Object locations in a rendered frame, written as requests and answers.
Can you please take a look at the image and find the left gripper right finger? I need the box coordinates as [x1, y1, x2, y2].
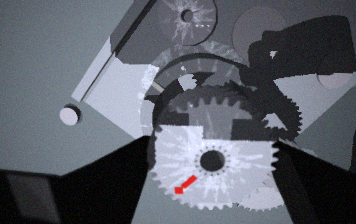
[271, 140, 356, 224]

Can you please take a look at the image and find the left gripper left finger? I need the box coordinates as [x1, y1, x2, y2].
[0, 135, 150, 224]

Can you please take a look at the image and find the white gear with red arrow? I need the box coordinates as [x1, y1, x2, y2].
[147, 85, 279, 210]

